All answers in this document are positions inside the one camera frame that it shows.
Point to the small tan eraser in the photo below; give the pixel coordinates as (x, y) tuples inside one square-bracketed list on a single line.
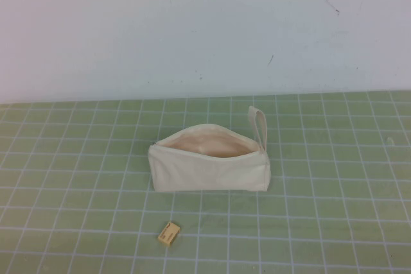
[(169, 231)]

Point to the cream canvas pencil case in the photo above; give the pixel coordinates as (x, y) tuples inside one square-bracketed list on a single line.
[(205, 173)]

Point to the green grid cutting mat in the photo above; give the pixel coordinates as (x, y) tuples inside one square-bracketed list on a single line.
[(80, 190)]

